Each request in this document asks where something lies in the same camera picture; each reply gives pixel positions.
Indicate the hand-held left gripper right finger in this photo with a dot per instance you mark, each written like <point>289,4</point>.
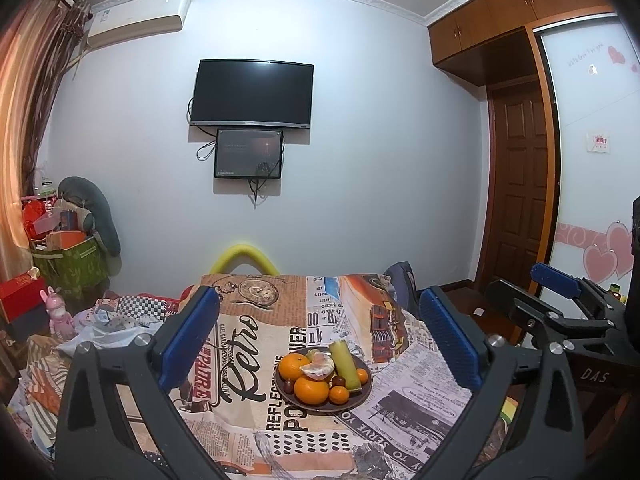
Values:
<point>450,335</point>

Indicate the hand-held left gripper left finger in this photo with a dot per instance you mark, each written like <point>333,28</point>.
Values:
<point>192,330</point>

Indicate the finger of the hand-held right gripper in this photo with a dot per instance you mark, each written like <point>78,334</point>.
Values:
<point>555,277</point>
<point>540,320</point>

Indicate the purple round plate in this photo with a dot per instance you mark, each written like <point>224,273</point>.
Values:
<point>362,386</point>

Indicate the green yellow sugarcane piece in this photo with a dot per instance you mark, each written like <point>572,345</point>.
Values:
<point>345,365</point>

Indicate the small dark red fruit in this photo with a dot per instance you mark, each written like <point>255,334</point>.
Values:
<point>289,386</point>

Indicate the small mandarin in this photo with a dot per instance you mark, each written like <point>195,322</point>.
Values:
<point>339,395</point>

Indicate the peeled orange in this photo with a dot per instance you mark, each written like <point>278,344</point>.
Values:
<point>317,367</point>

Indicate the large orange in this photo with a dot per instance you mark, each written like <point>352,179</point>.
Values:
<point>311,391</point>
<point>291,367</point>

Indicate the checkered cloth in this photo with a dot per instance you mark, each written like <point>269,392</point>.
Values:
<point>142,306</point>

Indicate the dark blue backpack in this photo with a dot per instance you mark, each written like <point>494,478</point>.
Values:
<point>400,285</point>

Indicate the crumpled light cloth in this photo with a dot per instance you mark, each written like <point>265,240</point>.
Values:
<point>107,330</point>

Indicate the newspaper print tablecloth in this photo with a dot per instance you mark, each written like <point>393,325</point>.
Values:
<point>280,310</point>

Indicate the yellow foam tube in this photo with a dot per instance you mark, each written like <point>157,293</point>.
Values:
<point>245,251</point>

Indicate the brown wooden door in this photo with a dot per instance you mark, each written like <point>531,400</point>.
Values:
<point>522,185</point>

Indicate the pink rabbit toy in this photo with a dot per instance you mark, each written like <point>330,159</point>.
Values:
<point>60,315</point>

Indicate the green storage box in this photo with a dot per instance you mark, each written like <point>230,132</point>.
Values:
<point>70,270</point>

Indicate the small red white card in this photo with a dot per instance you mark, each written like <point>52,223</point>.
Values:
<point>598,142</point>

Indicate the orange cardboard box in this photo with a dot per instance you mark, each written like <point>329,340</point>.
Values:
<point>67,239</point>

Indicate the grey plush pillow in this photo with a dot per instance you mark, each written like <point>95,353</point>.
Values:
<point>95,210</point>

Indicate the patterned bedding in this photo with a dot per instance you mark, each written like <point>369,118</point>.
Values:
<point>40,395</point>

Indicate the white heart print wardrobe door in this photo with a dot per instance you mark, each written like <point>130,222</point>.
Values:
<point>590,110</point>

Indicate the red box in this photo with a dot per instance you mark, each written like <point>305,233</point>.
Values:
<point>20,297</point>

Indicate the red gift bag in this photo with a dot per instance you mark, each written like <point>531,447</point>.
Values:
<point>37,220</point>

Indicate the pink brown curtain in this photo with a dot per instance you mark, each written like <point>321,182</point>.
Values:
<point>25,135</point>

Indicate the brown overhead cabinet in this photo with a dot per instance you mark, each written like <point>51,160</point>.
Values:
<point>500,25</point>

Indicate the white air conditioner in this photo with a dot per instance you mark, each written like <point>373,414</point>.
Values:
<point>135,22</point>

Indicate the small black wall screen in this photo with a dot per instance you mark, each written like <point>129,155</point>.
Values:
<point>248,152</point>

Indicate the black wall television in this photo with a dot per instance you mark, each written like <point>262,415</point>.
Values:
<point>250,92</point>

